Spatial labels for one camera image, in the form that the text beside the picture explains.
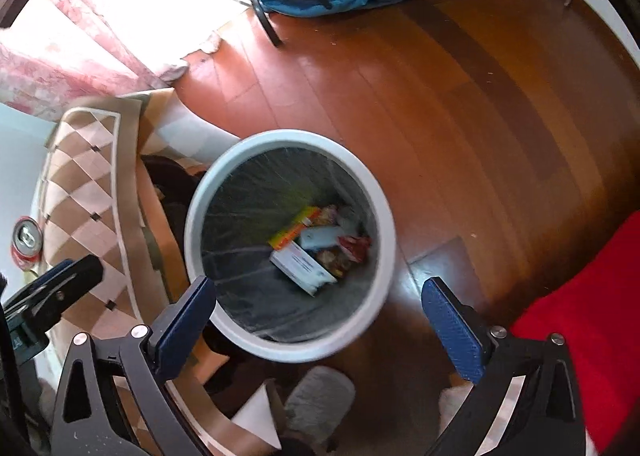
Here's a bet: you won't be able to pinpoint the grey flat box in bin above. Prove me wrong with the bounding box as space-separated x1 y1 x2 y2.
297 225 346 251

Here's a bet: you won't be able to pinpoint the small white carton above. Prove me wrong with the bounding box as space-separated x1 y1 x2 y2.
269 242 337 296

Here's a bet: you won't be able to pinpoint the red crushed soda can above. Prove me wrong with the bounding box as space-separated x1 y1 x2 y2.
11 216 42 271

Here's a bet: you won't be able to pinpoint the yellow red cardboard box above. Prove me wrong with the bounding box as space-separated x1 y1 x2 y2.
268 206 321 250

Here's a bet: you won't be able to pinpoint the colourful snack wrappers in bin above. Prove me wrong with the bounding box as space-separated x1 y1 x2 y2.
299 205 372 280

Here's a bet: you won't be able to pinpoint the pink floral curtain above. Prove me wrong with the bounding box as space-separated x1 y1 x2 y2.
1 0 221 120

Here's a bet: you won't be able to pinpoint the checkered tablecloth on table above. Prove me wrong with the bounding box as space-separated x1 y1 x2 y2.
29 88 281 456

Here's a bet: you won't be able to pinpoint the red blanket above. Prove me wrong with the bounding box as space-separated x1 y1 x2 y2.
511 213 639 455

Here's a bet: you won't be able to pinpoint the white round trash bin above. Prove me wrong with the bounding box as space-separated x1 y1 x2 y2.
184 130 396 363

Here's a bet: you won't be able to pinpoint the grey fuzzy slipper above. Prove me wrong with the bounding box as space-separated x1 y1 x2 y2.
284 366 356 447

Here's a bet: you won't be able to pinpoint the red snack wrapper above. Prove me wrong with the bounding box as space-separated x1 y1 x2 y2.
337 235 371 265

